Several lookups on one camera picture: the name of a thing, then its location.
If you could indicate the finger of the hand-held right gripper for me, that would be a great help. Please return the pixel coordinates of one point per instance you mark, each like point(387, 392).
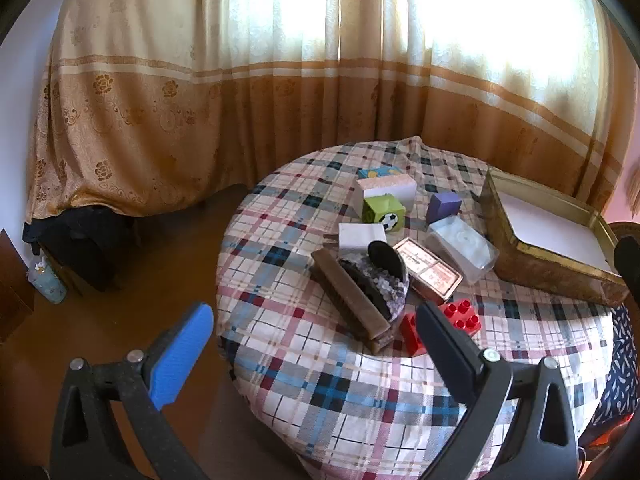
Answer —
point(629, 270)

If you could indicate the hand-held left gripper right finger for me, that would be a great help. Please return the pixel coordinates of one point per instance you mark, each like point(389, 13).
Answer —
point(450, 355)

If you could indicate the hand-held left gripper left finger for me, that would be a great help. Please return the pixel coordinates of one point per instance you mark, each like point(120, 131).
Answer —
point(180, 355)

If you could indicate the red building block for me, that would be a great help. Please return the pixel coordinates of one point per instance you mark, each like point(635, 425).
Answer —
point(462, 315)

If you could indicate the gold metal tin tray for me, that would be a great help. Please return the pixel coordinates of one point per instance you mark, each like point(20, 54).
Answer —
point(545, 275)

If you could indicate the copper coloured box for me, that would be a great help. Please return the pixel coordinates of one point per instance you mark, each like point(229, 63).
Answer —
point(425, 270)

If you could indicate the dark rhinestone hair clip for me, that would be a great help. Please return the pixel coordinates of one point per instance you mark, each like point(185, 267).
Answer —
point(380, 285)

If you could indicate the clear plastic swab box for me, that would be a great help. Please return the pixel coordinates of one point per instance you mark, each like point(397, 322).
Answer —
point(462, 247)

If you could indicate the purple block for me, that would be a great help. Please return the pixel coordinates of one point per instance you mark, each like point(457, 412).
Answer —
point(442, 207)

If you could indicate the small white box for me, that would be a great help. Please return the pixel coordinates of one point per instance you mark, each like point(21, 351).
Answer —
point(357, 237)

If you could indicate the green soccer ball cube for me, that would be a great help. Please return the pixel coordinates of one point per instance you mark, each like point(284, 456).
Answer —
point(380, 207)

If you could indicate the pink and white box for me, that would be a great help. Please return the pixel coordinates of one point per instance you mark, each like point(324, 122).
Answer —
point(387, 187)

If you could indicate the blue patterned clothing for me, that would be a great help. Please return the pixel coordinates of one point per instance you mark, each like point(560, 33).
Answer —
point(620, 360)

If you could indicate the white paper sheet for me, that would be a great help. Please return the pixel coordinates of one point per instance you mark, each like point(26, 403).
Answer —
point(545, 225)

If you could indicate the plaid tablecloth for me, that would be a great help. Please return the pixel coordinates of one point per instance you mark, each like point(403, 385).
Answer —
point(310, 385)

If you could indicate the dark cloth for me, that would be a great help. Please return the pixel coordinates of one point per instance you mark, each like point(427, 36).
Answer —
point(80, 245)

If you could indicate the dark wooden furniture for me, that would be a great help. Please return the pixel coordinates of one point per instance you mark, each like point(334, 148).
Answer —
point(12, 285)

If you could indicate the blue star print box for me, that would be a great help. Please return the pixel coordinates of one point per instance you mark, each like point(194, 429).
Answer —
point(377, 172)

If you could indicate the beige floral curtain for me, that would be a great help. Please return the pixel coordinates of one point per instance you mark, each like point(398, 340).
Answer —
point(150, 85)

